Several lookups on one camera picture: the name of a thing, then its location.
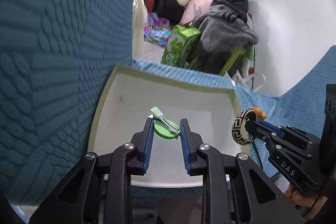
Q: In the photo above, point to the grey blanket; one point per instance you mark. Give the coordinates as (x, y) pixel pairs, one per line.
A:
(221, 31)

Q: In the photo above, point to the purple patterned cloth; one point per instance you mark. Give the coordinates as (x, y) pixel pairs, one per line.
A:
(157, 30)

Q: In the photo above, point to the cream embroidered cover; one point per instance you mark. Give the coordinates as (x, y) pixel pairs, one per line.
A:
(139, 22)

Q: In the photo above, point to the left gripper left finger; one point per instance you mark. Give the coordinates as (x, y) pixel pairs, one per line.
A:
(143, 142)

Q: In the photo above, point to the white printed shopping bag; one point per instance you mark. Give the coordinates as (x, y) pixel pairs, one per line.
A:
(246, 75)

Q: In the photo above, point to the green cardboard box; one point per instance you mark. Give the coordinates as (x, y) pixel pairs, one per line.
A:
(180, 44)

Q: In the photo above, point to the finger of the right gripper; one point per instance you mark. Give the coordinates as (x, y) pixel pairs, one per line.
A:
(258, 132)
(269, 127)

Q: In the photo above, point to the green hair clip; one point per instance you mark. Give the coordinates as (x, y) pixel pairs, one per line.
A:
(163, 127)

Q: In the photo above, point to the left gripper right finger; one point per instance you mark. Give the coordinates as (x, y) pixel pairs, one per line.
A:
(190, 142)

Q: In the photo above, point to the person's right hand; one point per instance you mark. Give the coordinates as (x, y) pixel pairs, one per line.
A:
(314, 202)

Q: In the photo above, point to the orange gourd ornament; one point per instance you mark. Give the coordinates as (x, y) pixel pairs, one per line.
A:
(260, 114)

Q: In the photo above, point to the black patterned bangle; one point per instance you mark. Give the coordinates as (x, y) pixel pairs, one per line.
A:
(237, 127)

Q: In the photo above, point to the green plastic stool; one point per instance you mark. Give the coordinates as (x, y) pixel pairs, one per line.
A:
(216, 63)

